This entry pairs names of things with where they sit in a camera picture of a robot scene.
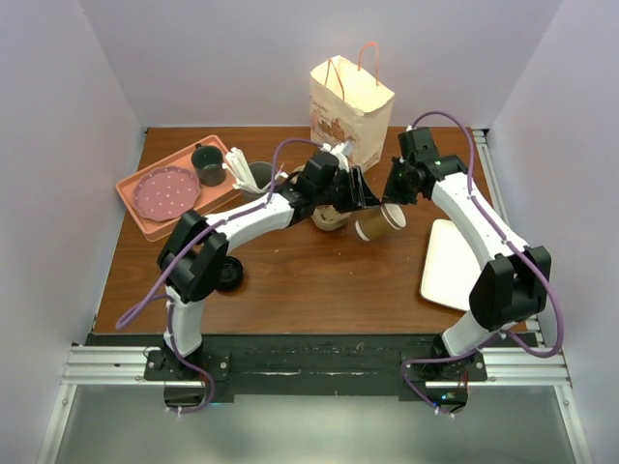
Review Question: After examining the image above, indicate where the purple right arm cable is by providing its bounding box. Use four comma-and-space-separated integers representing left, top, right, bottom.
400, 109, 566, 417

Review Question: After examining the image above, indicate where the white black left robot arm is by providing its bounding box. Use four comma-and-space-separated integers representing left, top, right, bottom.
158, 151, 380, 379

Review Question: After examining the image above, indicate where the grey cylindrical utensil holder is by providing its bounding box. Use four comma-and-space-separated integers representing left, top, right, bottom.
240, 161, 273, 202

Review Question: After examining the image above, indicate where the dark green mug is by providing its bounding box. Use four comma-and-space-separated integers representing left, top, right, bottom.
191, 144, 225, 187

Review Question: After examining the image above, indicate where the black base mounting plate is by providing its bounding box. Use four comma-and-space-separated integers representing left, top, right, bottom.
86, 334, 539, 411

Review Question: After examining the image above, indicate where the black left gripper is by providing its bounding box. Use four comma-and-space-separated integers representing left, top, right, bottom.
314, 166, 380, 214

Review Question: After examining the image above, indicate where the brown paper coffee cup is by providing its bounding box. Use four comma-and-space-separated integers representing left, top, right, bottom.
355, 203, 406, 242

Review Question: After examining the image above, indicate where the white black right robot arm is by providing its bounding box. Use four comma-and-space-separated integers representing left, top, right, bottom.
383, 156, 560, 380

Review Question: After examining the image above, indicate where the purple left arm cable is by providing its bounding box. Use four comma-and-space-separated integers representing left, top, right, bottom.
115, 138, 335, 415

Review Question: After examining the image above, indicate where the white rectangular plate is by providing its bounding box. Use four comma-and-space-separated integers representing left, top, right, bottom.
420, 219, 481, 311

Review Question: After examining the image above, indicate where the pink polka dot plate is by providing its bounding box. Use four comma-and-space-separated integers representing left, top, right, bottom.
131, 166, 200, 222

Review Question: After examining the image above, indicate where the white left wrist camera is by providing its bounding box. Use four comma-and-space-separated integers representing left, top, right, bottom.
322, 140, 355, 162

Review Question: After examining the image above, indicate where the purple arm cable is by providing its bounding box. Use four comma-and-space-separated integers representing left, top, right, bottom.
115, 138, 335, 415
400, 109, 566, 417

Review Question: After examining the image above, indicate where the cardboard two-cup carrier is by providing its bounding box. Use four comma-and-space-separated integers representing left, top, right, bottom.
311, 205, 351, 232

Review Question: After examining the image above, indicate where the black plastic cup lid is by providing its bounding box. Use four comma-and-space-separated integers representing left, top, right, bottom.
216, 256, 244, 292

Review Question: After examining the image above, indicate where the cream paper takeout bag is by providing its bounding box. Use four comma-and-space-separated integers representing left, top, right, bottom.
309, 42, 395, 172

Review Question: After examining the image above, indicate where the white plastic stirrer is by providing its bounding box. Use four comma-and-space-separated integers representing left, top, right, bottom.
272, 163, 289, 185

